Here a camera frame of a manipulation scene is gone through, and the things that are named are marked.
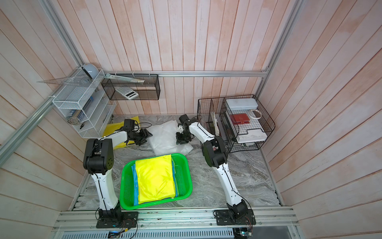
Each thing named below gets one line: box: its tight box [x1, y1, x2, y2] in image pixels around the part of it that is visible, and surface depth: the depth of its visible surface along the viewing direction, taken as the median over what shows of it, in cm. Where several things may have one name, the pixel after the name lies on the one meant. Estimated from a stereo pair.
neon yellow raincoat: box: [134, 154, 176, 205], surface depth 79 cm
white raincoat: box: [146, 119, 194, 157], surface depth 103 cm
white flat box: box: [236, 128, 268, 144], surface depth 87 cm
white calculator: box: [115, 87, 139, 101], surface depth 100 cm
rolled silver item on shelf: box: [66, 109, 89, 126], surface depth 78 cm
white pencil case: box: [225, 98, 259, 112], surface depth 97 cm
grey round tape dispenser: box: [81, 63, 99, 80], surface depth 85 cm
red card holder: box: [230, 113, 251, 124], surface depth 89 cm
